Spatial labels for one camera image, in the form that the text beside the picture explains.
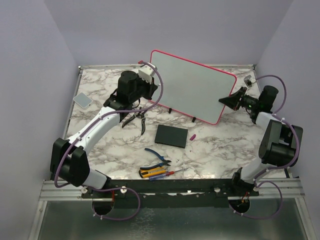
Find yellow black utility knife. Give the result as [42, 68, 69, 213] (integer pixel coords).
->
[138, 166, 167, 179]

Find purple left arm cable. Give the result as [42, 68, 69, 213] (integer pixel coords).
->
[53, 62, 165, 222]

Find pink framed whiteboard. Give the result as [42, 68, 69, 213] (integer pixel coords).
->
[150, 50, 237, 125]

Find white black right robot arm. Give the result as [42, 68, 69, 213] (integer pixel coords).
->
[218, 85, 303, 196]

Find small white square box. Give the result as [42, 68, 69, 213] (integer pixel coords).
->
[73, 92, 93, 109]

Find black wire whiteboard stand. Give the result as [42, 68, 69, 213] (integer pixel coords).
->
[168, 108, 197, 123]

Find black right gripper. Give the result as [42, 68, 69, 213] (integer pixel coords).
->
[219, 87, 260, 112]

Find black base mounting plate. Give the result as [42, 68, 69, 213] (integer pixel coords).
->
[82, 178, 261, 209]

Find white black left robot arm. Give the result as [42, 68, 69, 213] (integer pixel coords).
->
[50, 65, 158, 198]

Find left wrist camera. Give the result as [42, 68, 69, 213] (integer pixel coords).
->
[138, 60, 157, 85]

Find red blue screwdriver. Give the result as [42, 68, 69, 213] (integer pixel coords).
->
[149, 169, 185, 181]

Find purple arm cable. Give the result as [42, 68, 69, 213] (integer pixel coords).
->
[232, 74, 300, 220]
[53, 62, 165, 222]

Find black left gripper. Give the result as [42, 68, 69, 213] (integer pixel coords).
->
[129, 73, 158, 103]

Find blue handled cutting pliers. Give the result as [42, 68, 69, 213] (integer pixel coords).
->
[144, 148, 171, 166]

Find black flat network switch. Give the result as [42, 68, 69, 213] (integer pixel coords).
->
[154, 124, 188, 149]

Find black handled wire stripper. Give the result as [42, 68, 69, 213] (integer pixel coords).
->
[121, 110, 147, 136]

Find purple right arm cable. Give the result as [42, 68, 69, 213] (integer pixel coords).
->
[232, 74, 300, 220]

